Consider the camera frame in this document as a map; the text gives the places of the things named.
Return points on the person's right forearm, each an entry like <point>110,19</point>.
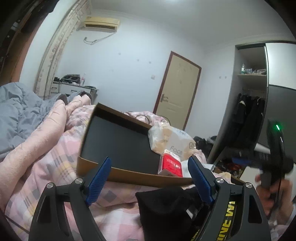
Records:
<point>286,222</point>

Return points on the bagged tissue pack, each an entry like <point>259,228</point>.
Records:
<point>171,141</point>

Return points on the small clear bottle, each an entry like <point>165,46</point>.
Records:
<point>83,79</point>

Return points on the grey quilt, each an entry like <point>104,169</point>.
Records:
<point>18,109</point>

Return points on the cream door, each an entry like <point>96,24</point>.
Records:
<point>178,92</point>

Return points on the small desk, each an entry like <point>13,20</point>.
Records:
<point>74,87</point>

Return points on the black desktop device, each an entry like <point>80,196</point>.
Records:
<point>70,77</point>

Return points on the pink fleece quilt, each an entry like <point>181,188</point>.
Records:
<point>39,139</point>

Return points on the person's right hand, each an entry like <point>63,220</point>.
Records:
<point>270,199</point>

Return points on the floral curtain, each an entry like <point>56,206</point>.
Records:
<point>55,51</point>

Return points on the beige towel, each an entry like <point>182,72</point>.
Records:
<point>225,176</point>

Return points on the red packet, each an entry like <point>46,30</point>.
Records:
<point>170,163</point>

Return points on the brown cardboard box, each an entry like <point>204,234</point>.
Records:
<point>115,139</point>

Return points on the grey sliding door wardrobe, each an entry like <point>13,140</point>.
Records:
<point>277,69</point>

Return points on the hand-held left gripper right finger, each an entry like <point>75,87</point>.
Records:
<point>200,183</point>

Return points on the pink plaid blanket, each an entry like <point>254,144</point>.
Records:
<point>57,162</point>

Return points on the hanging black coats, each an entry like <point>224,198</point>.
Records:
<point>251,111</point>

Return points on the black bag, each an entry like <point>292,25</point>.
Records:
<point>203,143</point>

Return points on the black knit garment yellow lettering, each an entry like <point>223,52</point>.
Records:
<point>166,208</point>

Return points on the beige air conditioner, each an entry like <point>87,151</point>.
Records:
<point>101,23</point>

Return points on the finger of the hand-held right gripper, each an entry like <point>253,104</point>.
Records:
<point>238,160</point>

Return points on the white box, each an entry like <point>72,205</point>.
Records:
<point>252,172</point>

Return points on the wooden open wardrobe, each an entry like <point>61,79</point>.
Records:
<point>13,34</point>

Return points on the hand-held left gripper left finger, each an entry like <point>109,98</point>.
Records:
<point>99,180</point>

